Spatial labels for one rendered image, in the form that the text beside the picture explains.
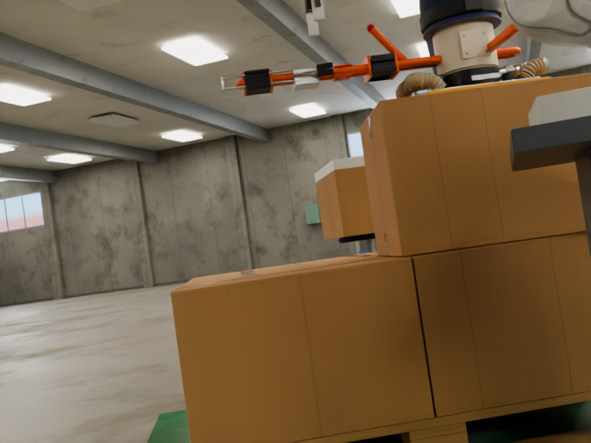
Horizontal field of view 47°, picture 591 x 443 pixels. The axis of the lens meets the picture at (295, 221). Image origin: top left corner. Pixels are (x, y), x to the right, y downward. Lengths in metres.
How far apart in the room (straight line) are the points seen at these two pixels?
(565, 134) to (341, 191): 2.42
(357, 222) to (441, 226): 1.78
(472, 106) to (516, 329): 0.57
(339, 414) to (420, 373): 0.23
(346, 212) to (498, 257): 1.80
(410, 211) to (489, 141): 0.27
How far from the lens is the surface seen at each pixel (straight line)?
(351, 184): 3.53
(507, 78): 1.97
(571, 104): 1.28
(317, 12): 1.93
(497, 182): 1.81
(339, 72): 1.94
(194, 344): 1.68
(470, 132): 1.81
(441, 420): 1.79
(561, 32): 1.23
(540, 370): 1.86
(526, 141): 1.18
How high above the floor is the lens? 0.61
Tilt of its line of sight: 2 degrees up
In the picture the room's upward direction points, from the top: 8 degrees counter-clockwise
